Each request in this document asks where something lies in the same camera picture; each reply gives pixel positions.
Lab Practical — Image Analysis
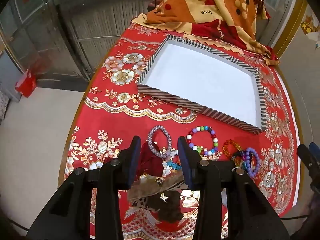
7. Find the dark red hair bow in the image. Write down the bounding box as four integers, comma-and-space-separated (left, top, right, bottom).
103, 141, 166, 178

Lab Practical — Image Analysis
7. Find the colourful star bead bracelet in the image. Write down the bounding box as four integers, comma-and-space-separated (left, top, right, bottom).
164, 150, 184, 170

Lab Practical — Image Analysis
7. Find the orange patterned blanket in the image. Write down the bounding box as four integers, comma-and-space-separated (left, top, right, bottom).
131, 0, 279, 65

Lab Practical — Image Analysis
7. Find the leopard print bow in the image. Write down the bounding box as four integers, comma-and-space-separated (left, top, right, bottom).
127, 172, 188, 208

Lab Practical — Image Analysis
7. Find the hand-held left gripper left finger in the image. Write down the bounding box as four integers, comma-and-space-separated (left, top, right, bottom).
26, 135, 142, 240

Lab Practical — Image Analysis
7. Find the small black scrunchie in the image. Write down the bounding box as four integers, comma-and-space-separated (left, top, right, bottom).
231, 150, 250, 170

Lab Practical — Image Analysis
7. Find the red floral tablecloth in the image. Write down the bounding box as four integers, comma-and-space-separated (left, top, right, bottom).
58, 21, 304, 240

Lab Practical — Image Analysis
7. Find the striped cardboard box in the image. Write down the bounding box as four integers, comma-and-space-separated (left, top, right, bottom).
137, 35, 265, 136

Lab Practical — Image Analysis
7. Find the grey cabinet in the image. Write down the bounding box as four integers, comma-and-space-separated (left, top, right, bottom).
0, 50, 27, 103

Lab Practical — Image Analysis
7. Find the red paper bag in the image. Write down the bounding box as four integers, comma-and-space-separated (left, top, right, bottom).
14, 69, 37, 98

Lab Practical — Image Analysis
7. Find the multicolour round bead bracelet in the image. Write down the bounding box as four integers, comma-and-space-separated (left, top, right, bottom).
185, 125, 219, 157

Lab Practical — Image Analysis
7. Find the purple bead bracelet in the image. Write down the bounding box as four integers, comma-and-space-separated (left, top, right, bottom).
241, 147, 261, 177

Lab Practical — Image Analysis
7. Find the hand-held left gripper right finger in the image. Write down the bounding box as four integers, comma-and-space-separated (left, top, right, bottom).
177, 136, 292, 240

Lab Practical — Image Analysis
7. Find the lilac beaded bracelet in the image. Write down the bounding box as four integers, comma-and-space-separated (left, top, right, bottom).
147, 125, 173, 159

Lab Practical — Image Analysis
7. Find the amber crystal bead bracelet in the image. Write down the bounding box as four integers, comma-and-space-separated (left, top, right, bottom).
222, 139, 244, 165

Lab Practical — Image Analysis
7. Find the red paper wall decoration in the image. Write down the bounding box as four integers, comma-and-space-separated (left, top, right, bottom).
301, 15, 320, 34

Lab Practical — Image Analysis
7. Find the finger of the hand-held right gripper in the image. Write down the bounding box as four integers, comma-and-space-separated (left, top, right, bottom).
297, 142, 320, 180

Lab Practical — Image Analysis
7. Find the brown scrunchie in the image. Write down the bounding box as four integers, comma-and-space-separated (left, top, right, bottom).
147, 190, 184, 224

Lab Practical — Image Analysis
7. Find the yellow door frame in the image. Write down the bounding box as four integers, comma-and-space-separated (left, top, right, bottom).
272, 0, 308, 58

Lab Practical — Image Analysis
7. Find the grey metal glazed door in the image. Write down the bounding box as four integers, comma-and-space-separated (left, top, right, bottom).
0, 0, 155, 93

